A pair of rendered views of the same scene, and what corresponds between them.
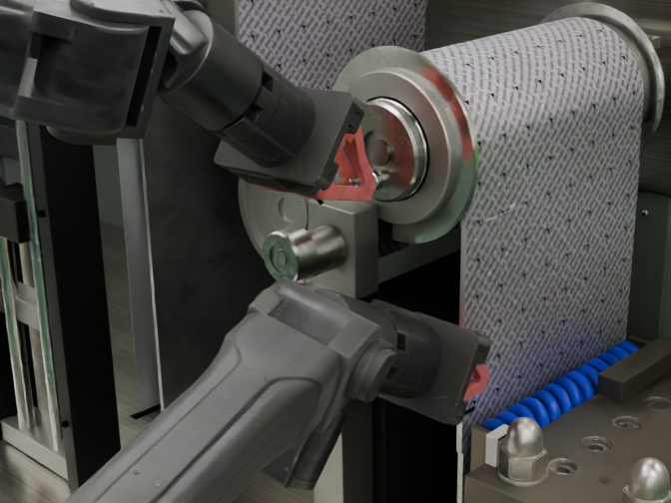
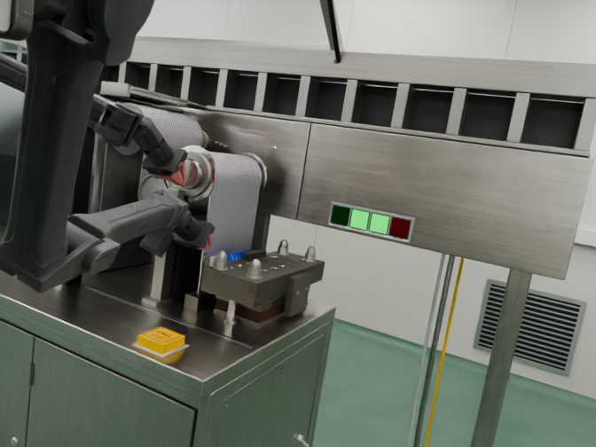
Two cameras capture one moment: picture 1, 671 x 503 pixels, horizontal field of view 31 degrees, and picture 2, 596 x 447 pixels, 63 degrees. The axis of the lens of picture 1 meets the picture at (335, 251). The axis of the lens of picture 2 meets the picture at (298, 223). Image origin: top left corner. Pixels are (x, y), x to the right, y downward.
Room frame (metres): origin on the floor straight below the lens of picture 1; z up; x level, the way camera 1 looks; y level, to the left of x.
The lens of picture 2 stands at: (-0.43, 0.09, 1.35)
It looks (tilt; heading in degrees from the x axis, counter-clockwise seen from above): 8 degrees down; 341
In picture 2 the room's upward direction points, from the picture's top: 9 degrees clockwise
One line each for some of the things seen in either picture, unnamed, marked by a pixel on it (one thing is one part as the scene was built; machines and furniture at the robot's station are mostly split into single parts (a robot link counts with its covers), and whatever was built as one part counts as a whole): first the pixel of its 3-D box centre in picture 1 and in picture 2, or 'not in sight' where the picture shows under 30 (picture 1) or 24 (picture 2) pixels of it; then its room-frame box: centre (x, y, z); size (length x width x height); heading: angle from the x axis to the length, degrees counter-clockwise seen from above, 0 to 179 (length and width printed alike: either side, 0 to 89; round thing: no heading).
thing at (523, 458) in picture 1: (523, 446); (221, 259); (0.75, -0.13, 1.05); 0.04 x 0.04 x 0.04
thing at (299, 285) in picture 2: not in sight; (298, 294); (0.78, -0.36, 0.96); 0.10 x 0.03 x 0.11; 135
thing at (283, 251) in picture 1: (290, 254); not in sight; (0.82, 0.03, 1.18); 0.04 x 0.02 x 0.04; 45
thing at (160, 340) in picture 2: not in sight; (161, 340); (0.57, 0.00, 0.91); 0.07 x 0.07 x 0.02; 45
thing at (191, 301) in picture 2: not in sight; (223, 293); (0.89, -0.18, 0.92); 0.28 x 0.04 x 0.04; 135
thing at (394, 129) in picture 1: (386, 150); (190, 174); (0.84, -0.04, 1.25); 0.07 x 0.02 x 0.07; 45
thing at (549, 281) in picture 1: (552, 298); (231, 229); (0.89, -0.18, 1.11); 0.23 x 0.01 x 0.18; 135
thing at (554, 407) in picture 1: (569, 396); (233, 259); (0.88, -0.19, 1.03); 0.21 x 0.04 x 0.03; 135
